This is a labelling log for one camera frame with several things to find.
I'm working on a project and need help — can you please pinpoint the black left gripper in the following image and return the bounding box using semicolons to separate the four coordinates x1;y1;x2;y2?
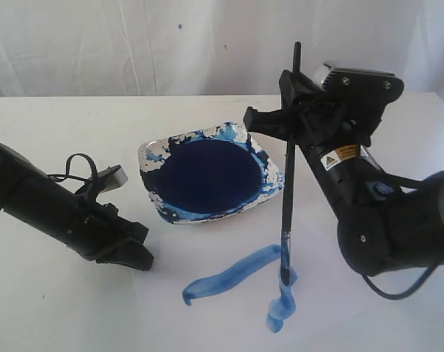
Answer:
63;191;154;271

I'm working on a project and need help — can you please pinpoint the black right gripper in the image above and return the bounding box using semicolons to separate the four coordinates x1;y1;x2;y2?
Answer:
243;70;383;220

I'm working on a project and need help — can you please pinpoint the black paintbrush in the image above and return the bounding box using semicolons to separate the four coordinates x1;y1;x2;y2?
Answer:
279;41;302;287

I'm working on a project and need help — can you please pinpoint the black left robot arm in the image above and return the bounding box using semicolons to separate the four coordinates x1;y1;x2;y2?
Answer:
0;143;154;271

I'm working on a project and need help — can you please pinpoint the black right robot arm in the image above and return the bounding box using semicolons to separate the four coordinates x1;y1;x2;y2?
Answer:
244;69;444;276

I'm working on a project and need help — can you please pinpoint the white paper sheet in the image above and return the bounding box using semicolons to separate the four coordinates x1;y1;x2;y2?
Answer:
130;213;376;352

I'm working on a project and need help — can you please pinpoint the white square paint dish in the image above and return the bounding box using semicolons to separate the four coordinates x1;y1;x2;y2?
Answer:
137;122;284;224

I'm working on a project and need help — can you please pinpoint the white backdrop curtain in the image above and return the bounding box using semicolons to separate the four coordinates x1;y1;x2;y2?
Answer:
0;1;444;97

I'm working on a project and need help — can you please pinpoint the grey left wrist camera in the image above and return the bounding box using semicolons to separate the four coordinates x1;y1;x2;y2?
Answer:
98;165;128;193

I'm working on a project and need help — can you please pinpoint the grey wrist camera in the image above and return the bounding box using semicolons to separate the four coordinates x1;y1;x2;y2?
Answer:
98;165;128;193
311;62;404;110

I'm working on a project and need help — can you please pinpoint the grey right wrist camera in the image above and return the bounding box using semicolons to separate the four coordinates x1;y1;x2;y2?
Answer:
311;62;404;110

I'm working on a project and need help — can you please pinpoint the black left camera cable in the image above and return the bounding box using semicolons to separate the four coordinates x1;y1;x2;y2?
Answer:
45;153;100;199

